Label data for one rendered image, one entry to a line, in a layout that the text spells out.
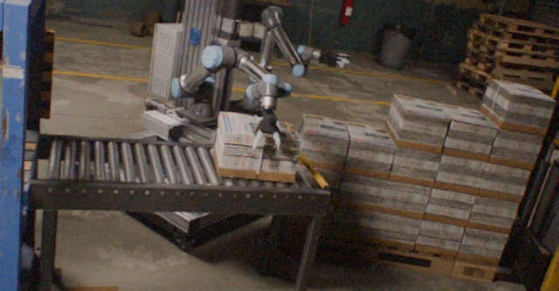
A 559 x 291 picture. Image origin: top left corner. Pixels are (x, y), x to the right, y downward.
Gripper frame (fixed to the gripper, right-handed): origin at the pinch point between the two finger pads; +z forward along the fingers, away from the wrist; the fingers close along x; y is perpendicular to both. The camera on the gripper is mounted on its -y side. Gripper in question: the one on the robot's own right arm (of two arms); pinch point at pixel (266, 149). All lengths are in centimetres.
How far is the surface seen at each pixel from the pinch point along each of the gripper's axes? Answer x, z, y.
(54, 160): 92, 12, 20
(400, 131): -98, -30, 66
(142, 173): 53, 14, 16
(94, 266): 73, 62, 92
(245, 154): 7.1, 1.3, 11.9
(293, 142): -14.2, -5.8, 7.5
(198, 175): 27.5, 12.4, 19.0
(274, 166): -7.8, 5.3, 14.7
